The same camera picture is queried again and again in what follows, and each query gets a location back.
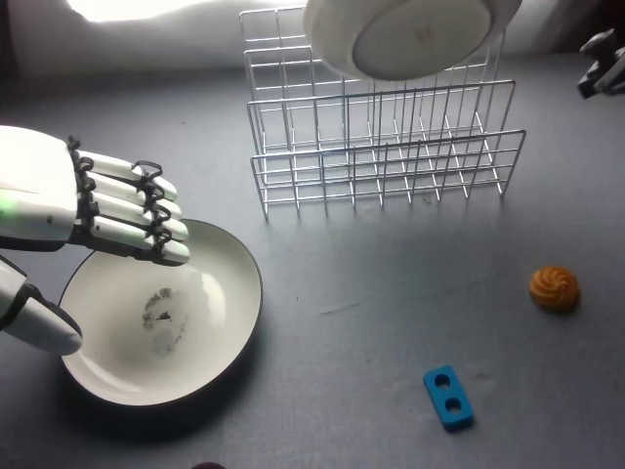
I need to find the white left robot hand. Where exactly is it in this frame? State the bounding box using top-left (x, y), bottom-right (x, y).
top-left (0, 125), bottom-right (191, 356)

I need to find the white plate with dark rim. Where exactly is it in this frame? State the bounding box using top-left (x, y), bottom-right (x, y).
top-left (302, 0), bottom-right (523, 82)
top-left (57, 218), bottom-right (265, 407)

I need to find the blue block with two holes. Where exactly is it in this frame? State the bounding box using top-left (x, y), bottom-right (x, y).
top-left (422, 364), bottom-right (475, 432)

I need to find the orange swirl cookie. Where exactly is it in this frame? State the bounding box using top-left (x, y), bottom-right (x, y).
top-left (528, 265), bottom-right (581, 314)

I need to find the silver wire dish rack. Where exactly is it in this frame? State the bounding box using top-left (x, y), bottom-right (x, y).
top-left (237, 7), bottom-right (527, 222)

